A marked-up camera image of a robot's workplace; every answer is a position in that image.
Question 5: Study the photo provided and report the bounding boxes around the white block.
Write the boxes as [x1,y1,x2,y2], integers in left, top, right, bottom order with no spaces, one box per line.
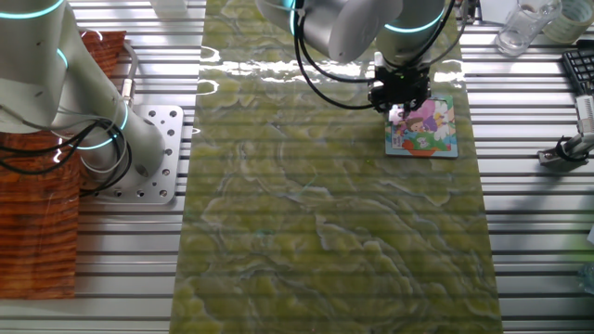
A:
[148,0,189,13]

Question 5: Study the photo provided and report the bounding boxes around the clear glass cup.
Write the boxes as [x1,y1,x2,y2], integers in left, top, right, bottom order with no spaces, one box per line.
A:
[494,0,563,58]

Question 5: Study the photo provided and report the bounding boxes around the clear tape roll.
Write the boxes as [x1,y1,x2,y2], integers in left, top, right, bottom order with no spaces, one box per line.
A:
[541,0,594,45]

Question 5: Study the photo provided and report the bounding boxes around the camera mount with black strap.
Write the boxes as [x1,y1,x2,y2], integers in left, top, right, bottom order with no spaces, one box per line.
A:
[536,132,594,167]

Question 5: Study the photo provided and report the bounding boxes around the black keyboard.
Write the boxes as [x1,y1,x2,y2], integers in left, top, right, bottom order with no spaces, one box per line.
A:
[561,40,594,96]

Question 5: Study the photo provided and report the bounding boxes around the silver robot mounting plate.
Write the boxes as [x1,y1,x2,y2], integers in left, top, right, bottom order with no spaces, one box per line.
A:
[92,104,186,205]

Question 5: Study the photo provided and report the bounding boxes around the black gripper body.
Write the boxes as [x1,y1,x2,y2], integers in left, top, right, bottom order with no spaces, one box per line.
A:
[368,64,432,113]

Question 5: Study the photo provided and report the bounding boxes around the grey cable with metal connector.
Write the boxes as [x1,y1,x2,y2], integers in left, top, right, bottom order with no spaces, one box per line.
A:
[121,40,139,109]

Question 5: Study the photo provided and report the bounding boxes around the butterfly girl puzzle board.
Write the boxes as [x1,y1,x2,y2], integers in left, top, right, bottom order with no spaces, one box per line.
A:
[383,95,459,160]

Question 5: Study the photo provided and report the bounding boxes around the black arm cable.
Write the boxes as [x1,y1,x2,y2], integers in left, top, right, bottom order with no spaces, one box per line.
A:
[291,0,376,111]
[299,18,378,85]

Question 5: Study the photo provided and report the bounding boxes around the silver depth camera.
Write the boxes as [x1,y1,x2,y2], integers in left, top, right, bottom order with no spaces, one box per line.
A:
[574,95,594,135]

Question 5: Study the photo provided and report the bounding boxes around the green marble pattern mat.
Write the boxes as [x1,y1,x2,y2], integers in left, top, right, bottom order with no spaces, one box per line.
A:
[169,0,505,334]

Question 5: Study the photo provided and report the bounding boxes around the white paper sheet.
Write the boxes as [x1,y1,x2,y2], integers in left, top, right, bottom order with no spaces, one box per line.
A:
[480,0,516,24]

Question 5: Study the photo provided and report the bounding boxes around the brown wood grain sheet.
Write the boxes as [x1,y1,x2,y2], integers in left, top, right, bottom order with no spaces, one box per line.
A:
[0,30,127,301]

